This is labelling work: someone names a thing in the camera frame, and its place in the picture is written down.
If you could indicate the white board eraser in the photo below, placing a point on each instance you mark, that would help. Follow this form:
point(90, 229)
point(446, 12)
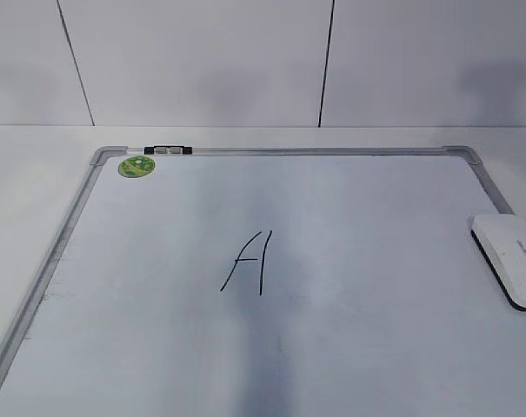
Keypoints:
point(502, 239)

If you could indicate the round green magnet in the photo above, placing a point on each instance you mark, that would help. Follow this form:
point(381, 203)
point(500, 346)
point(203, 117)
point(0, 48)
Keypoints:
point(136, 167)

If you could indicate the white board with grey frame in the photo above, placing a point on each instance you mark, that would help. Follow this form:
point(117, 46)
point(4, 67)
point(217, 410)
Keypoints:
point(271, 282)

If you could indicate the black and grey frame clip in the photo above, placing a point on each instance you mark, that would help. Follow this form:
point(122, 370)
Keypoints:
point(167, 150)

